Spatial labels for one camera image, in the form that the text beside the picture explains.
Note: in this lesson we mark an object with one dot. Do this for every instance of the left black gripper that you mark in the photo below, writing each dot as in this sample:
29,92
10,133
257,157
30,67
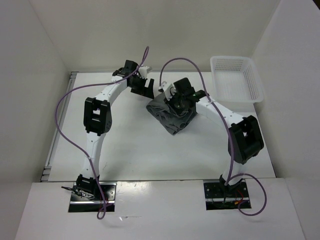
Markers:
144,91

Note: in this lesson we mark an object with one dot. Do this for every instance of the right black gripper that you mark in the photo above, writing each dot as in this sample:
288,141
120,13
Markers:
177,111

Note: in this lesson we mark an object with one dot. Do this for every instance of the grey shorts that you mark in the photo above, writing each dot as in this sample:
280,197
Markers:
173,122

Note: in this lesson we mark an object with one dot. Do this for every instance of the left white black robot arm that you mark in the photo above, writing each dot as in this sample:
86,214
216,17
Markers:
97,119

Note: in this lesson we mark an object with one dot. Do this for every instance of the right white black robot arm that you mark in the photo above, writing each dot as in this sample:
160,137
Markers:
244,135

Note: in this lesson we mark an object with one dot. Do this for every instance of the white perforated plastic basket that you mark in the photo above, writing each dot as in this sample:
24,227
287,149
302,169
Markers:
236,80

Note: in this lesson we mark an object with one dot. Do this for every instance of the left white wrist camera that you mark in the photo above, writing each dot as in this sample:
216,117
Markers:
144,70

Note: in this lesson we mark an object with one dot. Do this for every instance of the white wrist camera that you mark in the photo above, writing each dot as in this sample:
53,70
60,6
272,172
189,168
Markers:
169,90
144,70

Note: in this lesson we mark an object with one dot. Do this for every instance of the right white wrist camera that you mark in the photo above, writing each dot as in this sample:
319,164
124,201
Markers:
169,90

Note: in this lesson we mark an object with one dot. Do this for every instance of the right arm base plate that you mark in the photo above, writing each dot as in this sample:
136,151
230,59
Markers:
217,199

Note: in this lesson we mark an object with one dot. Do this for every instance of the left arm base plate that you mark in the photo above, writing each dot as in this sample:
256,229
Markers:
84,202

